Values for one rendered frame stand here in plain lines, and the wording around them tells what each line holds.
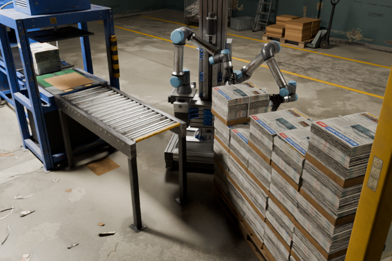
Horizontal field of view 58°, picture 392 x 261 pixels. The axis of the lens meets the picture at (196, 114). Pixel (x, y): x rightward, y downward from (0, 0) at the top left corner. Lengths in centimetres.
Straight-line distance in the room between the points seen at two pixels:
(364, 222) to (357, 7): 810
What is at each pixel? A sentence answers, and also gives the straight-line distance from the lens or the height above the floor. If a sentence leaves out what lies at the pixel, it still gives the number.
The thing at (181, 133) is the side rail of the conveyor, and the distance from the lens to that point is 293.
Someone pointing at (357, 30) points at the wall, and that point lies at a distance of 940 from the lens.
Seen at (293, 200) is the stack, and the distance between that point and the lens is 222.
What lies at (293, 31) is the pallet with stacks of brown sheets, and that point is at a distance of 893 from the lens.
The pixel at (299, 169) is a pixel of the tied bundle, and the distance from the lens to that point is 208.
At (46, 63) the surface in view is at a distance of 445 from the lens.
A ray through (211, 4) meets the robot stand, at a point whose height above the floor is 164.
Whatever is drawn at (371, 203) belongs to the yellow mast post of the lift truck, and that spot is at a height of 126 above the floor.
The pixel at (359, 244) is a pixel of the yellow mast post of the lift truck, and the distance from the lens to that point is 157.
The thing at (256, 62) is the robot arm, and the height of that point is 115.
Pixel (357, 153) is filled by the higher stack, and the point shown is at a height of 125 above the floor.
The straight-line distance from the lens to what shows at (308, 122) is 243.
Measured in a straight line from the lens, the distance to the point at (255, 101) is 283.
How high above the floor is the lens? 208
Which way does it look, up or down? 25 degrees down
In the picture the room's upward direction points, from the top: straight up
